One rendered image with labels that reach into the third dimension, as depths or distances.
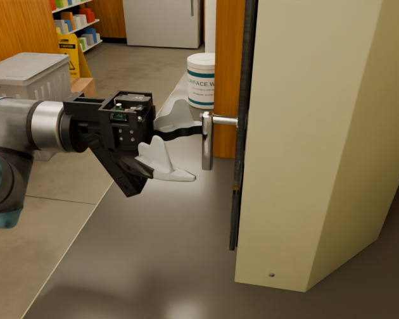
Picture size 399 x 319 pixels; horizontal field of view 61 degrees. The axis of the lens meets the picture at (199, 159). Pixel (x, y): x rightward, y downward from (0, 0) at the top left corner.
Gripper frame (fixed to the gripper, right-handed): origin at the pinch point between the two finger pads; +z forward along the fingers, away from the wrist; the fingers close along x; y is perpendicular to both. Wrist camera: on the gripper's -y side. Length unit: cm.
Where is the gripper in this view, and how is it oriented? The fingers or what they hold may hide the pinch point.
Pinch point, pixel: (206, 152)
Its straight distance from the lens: 48.6
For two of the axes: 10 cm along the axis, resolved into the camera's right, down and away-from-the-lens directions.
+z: 9.8, 0.9, -1.5
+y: 0.0, -8.4, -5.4
